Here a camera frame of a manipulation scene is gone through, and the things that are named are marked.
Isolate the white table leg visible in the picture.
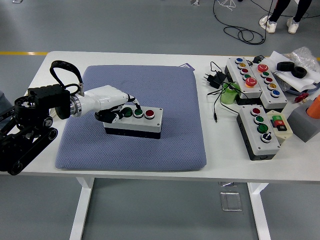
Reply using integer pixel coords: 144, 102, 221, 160
69, 176, 95, 240
247, 182, 272, 240

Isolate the black power adapter with cord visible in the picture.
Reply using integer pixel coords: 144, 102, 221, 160
202, 61, 241, 123

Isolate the green tape roll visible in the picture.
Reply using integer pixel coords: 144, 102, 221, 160
220, 82, 241, 105

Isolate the grey five-button control box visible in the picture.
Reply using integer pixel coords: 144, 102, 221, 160
249, 62, 289, 111
224, 57, 263, 106

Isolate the person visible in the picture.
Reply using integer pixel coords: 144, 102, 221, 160
258, 0, 313, 35

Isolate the white paper sheet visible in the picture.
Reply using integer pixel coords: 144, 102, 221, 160
268, 50, 320, 92

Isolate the cream three-button switch box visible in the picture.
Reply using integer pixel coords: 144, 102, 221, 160
265, 109, 293, 146

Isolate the black floor cable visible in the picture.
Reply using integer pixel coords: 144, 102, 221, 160
212, 0, 266, 46

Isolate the grey four-button control box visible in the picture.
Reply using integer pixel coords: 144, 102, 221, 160
236, 104, 281, 161
102, 106, 164, 140

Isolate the blue-grey padded mat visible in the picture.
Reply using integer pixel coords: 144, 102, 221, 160
54, 65, 208, 172

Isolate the clear floor socket plate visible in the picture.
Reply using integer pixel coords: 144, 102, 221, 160
219, 191, 243, 212

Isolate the orange cylinder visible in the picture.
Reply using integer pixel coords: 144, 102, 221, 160
306, 94, 320, 121

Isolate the black foam ring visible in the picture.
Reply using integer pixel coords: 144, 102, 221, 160
276, 61, 296, 72
291, 66, 308, 79

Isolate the clear bubble wrap bag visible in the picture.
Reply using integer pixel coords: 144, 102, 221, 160
289, 46, 320, 73

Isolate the grey block holder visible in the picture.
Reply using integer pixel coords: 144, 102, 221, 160
286, 99, 320, 143

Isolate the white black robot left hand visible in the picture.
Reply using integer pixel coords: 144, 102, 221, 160
79, 84, 144, 124

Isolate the small red valve knob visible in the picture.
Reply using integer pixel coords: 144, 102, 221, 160
294, 92, 310, 103

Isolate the blue ring plate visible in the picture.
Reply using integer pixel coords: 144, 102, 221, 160
287, 83, 320, 96

